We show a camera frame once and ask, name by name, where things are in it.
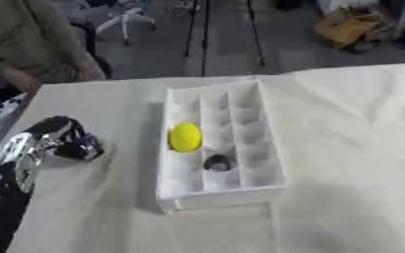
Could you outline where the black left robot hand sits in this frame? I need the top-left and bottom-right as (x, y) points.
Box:
(23, 115), (106, 162)

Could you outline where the white compartment box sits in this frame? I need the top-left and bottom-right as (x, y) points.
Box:
(154, 79), (289, 213)

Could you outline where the tan cardboard box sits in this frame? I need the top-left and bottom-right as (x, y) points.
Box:
(311, 6), (386, 49)

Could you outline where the person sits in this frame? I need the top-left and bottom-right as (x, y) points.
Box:
(0, 0), (115, 94)

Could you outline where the yellow egg-shaped toy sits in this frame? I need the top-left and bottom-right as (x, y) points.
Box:
(166, 122), (204, 154)

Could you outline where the white office chair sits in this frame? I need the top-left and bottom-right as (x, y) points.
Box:
(72, 0), (158, 46)

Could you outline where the small dark round object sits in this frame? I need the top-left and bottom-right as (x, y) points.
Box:
(202, 153), (236, 173)

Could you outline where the black tripod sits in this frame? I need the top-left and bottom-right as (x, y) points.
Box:
(182, 0), (269, 77)

